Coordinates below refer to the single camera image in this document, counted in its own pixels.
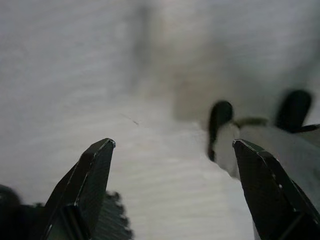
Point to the cartoon print folded quilt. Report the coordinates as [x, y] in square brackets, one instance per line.
[287, 147]

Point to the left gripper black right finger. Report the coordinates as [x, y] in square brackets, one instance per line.
[270, 195]

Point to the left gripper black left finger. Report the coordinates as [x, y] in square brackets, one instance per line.
[85, 190]

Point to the cream sheet mattress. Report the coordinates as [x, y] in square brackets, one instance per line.
[162, 187]

